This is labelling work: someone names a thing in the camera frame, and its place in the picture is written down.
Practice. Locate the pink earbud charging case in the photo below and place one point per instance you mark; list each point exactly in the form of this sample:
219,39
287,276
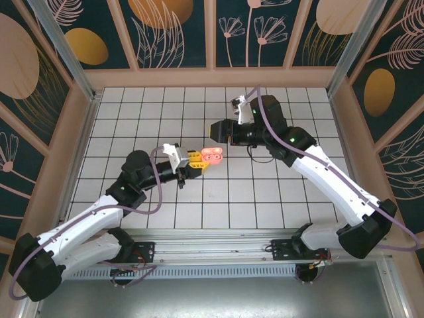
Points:
212,160

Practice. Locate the aluminium frame rail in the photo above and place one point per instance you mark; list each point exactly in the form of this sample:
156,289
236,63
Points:
81,149
395,291
28,309

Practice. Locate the grey metal panel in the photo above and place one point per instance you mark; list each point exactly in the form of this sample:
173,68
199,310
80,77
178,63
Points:
212,298

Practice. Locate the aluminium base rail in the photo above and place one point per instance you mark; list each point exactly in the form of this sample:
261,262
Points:
212,248

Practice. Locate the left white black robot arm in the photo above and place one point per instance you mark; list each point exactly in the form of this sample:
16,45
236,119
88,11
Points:
83,218

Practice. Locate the aluminium corner post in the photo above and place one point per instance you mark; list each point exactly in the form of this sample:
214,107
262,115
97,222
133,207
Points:
360,49
66,49

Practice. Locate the black mounting plate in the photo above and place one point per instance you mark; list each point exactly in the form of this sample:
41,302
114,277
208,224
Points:
145,251
281,250

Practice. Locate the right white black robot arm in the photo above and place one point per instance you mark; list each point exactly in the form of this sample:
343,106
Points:
331,182

